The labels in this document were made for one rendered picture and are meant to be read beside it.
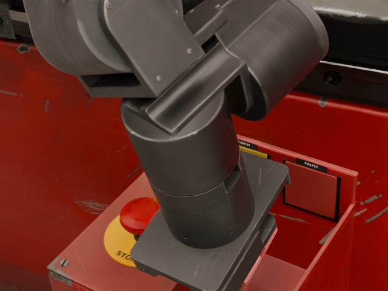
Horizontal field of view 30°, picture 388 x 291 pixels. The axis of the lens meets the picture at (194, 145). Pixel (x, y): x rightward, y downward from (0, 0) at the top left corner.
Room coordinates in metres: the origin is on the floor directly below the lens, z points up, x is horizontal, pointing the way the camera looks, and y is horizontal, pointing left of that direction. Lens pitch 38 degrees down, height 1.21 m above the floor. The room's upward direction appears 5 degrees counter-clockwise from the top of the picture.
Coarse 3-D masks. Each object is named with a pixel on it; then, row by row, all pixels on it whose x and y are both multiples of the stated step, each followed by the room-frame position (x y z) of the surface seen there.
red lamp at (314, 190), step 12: (288, 168) 0.45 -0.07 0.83; (300, 168) 0.44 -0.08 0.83; (300, 180) 0.44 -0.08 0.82; (312, 180) 0.44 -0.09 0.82; (324, 180) 0.43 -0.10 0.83; (336, 180) 0.43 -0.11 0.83; (288, 192) 0.45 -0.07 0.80; (300, 192) 0.44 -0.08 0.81; (312, 192) 0.44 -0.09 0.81; (324, 192) 0.43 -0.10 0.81; (336, 192) 0.43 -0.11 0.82; (300, 204) 0.44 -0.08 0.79; (312, 204) 0.44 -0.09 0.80; (324, 204) 0.43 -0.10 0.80; (324, 216) 0.43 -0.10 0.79
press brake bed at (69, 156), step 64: (0, 0) 0.83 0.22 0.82; (0, 64) 0.83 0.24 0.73; (320, 64) 0.63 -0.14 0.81; (384, 64) 0.61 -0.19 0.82; (0, 128) 0.85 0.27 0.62; (64, 128) 0.79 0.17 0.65; (256, 128) 0.66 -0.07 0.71; (320, 128) 0.62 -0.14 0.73; (384, 128) 0.59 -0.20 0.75; (0, 192) 0.87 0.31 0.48; (64, 192) 0.81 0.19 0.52; (384, 192) 0.59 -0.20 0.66; (0, 256) 0.89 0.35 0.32; (384, 256) 0.58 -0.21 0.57
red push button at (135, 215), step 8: (136, 200) 0.45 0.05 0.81; (144, 200) 0.45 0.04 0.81; (152, 200) 0.45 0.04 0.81; (128, 208) 0.44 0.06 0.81; (136, 208) 0.44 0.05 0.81; (144, 208) 0.44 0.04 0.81; (152, 208) 0.44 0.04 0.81; (120, 216) 0.43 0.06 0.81; (128, 216) 0.43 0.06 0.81; (136, 216) 0.43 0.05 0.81; (144, 216) 0.43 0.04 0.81; (152, 216) 0.43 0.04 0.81; (128, 224) 0.42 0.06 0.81; (136, 224) 0.42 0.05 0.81; (144, 224) 0.42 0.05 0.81; (136, 232) 0.42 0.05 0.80; (136, 240) 0.43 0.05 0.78
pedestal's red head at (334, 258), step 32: (288, 160) 0.45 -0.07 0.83; (128, 192) 0.49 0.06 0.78; (352, 192) 0.42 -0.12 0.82; (96, 224) 0.46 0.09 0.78; (352, 224) 0.42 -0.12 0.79; (64, 256) 0.42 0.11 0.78; (96, 256) 0.42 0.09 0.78; (320, 256) 0.37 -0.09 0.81; (64, 288) 0.40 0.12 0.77; (96, 288) 0.38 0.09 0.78; (128, 288) 0.38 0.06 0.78; (160, 288) 0.38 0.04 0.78; (256, 288) 0.41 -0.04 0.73; (288, 288) 0.40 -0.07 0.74; (320, 288) 0.37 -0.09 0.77
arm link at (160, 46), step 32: (128, 0) 0.31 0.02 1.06; (160, 0) 0.32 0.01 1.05; (224, 0) 0.36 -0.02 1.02; (256, 0) 0.37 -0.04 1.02; (288, 0) 0.37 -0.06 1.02; (128, 32) 0.30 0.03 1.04; (160, 32) 0.31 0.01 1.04; (192, 32) 0.34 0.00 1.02; (224, 32) 0.35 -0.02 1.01; (256, 32) 0.35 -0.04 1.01; (288, 32) 0.35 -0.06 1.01; (320, 32) 0.36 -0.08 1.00; (128, 64) 0.30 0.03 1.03; (160, 64) 0.30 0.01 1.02; (192, 64) 0.31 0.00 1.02; (256, 64) 0.34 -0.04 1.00; (288, 64) 0.34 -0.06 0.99; (96, 96) 0.35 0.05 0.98; (128, 96) 0.31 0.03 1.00; (256, 96) 0.34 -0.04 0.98
